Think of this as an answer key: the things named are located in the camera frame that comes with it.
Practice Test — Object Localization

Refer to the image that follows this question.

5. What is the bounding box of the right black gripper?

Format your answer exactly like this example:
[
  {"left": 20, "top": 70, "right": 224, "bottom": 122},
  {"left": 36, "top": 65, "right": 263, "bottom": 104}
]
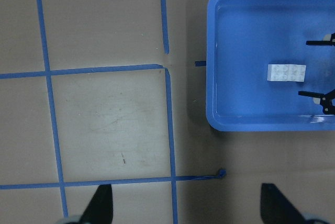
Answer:
[{"left": 298, "top": 33, "right": 334, "bottom": 115}]

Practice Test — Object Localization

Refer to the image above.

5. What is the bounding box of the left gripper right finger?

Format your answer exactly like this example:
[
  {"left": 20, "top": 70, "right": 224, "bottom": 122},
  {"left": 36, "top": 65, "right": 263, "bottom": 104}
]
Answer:
[{"left": 260, "top": 183, "right": 318, "bottom": 223}]

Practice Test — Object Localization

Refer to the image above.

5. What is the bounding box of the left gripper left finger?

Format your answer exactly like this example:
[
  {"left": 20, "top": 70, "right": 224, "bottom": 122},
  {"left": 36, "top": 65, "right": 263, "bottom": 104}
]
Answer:
[{"left": 78, "top": 184, "right": 113, "bottom": 224}]

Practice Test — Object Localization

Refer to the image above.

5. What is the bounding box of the white block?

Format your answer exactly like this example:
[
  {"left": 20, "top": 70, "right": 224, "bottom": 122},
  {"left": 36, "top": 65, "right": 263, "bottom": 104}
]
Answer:
[{"left": 267, "top": 64, "right": 289, "bottom": 82}]

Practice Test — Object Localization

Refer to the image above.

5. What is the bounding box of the blue plastic tray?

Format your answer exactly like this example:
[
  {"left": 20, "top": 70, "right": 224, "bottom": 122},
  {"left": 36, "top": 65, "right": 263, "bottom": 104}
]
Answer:
[{"left": 206, "top": 0, "right": 334, "bottom": 131}]

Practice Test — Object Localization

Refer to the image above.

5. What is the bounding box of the brown paper table cover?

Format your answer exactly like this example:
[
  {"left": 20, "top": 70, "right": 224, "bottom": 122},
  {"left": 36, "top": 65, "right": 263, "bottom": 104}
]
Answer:
[{"left": 1, "top": 0, "right": 334, "bottom": 223}]

